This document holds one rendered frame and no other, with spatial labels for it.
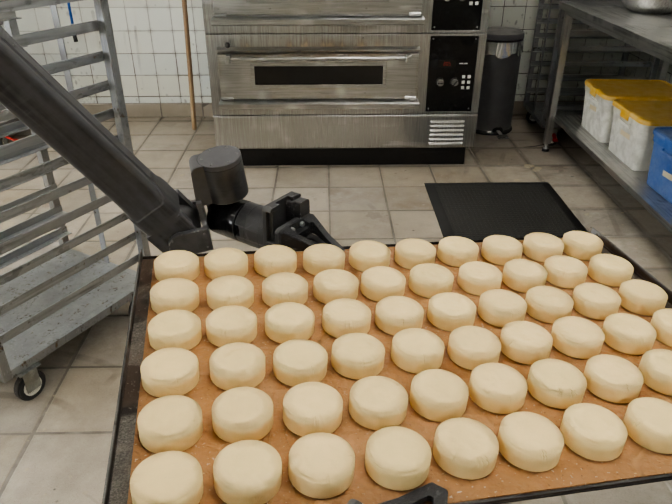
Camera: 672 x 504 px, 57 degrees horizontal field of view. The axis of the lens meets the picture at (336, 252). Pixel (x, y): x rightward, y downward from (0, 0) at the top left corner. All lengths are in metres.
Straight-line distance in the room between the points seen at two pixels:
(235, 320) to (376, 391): 0.16
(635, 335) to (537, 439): 0.20
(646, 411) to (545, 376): 0.08
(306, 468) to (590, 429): 0.23
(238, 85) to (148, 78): 1.31
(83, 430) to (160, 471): 1.60
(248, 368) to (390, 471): 0.16
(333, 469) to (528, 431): 0.16
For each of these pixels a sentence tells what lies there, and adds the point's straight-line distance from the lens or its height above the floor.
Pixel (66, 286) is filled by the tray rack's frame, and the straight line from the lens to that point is 2.50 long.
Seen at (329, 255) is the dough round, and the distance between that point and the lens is 0.74.
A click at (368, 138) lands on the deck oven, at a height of 0.18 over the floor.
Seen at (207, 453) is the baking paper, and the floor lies 1.01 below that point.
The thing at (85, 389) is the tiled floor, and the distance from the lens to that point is 2.23.
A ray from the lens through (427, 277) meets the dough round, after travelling 0.71.
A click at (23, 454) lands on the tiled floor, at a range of 2.08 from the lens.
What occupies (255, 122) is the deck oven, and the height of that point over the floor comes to 0.28.
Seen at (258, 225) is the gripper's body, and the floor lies 1.02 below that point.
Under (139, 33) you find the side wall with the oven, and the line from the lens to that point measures 4.71.
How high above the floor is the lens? 1.39
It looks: 30 degrees down
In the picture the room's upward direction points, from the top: straight up
